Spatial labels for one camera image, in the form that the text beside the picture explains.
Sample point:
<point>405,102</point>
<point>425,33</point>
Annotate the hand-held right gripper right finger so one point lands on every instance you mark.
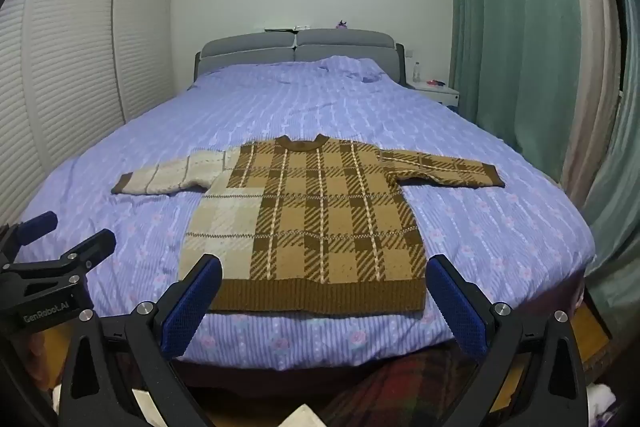
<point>457,307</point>

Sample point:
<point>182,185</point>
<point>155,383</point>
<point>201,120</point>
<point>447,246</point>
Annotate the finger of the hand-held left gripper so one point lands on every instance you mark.
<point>92,246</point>
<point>37,223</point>

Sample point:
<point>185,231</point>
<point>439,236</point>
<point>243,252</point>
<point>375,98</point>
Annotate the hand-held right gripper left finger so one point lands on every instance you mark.
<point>192,307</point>

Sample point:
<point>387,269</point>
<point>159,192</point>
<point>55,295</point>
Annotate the brown plaid knit sweater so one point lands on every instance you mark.
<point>325,217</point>

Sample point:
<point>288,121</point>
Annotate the person's left hand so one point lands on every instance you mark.
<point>42,352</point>

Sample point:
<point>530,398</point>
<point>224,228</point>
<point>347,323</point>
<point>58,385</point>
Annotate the dark red plaid cloth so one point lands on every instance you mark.
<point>395,392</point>

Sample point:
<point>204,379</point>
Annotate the white paper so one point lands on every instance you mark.
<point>300,417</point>

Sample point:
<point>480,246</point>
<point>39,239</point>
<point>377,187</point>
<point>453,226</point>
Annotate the white louvered wardrobe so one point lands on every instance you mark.
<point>75,57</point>

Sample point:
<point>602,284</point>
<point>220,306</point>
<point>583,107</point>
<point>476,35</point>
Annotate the white cloth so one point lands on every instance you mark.
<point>602,407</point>

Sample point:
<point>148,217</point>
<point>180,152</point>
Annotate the white nightstand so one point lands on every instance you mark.
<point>440,94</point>

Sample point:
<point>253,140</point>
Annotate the green curtain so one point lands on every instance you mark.
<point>617,157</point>
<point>505,32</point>

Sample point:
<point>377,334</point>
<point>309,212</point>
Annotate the small red object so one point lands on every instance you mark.
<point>434,82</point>

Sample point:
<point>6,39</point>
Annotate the clear plastic bottle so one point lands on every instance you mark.
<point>416,72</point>

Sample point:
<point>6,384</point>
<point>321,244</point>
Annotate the grey upholstered bed headboard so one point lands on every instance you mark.
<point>250,44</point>

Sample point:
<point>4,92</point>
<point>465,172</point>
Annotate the beige curtain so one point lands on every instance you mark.
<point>590,82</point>

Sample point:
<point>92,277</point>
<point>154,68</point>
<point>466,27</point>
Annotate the small purple toy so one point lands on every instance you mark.
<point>342,25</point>

